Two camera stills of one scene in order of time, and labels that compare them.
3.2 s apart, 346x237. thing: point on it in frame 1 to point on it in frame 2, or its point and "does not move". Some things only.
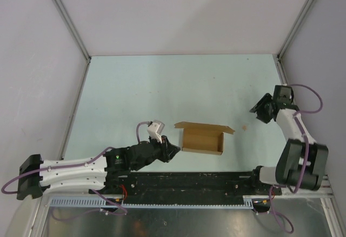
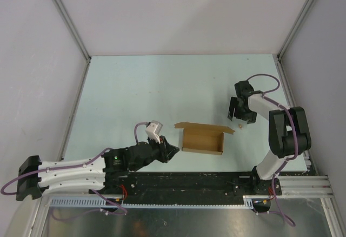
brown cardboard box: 203,138 does not move
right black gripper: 260,116 to 251,117
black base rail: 183,188 does not move
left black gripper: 168,150 does not move
